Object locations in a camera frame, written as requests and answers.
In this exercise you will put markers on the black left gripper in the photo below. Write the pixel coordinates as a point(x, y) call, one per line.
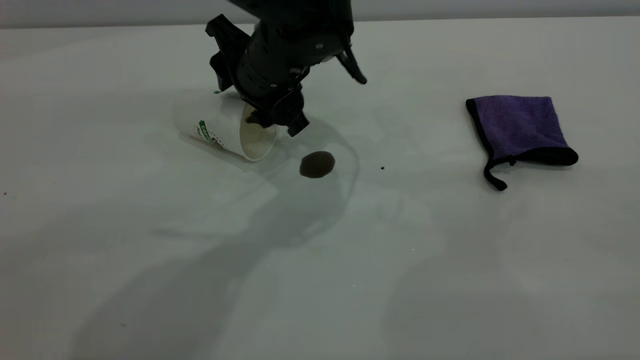
point(272, 75)

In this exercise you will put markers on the white paper coffee cup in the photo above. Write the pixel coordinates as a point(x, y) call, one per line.
point(217, 125)

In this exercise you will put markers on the purple cloth with black trim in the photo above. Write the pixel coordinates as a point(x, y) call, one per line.
point(517, 125)

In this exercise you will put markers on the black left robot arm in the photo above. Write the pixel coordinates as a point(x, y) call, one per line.
point(300, 15)

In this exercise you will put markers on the brown coffee spill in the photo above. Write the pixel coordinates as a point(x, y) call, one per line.
point(317, 165)

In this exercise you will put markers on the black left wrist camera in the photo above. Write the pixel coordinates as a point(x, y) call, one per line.
point(226, 45)

